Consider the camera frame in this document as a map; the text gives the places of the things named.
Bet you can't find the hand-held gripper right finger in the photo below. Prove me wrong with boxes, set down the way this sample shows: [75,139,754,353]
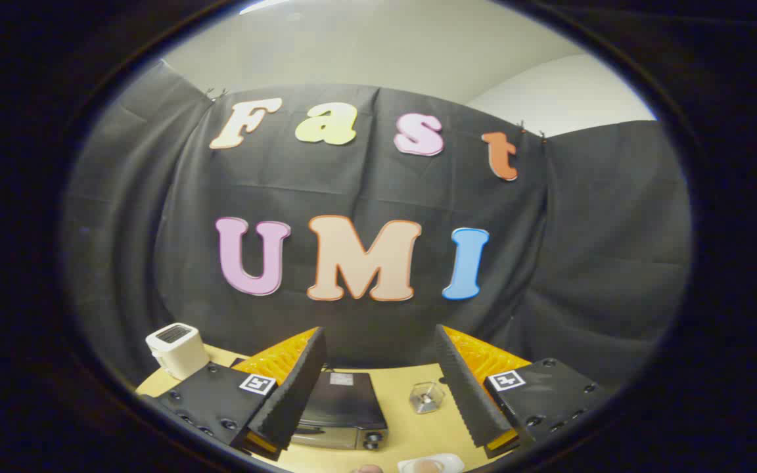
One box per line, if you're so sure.
[434,324,610,459]

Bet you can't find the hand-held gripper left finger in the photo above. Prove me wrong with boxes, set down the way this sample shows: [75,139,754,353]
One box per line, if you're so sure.
[144,327,328,462]

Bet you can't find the black toaster oven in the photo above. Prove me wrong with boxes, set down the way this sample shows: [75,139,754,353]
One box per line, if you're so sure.
[231,357,390,451]

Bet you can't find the white bread toaster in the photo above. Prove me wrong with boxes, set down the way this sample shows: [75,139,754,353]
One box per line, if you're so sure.
[146,323,210,381]

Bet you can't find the clear glass jar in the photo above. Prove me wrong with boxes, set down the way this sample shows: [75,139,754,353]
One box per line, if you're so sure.
[409,381,446,415]

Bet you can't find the white plate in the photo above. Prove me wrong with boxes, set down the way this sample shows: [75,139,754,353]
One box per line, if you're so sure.
[397,453,465,473]

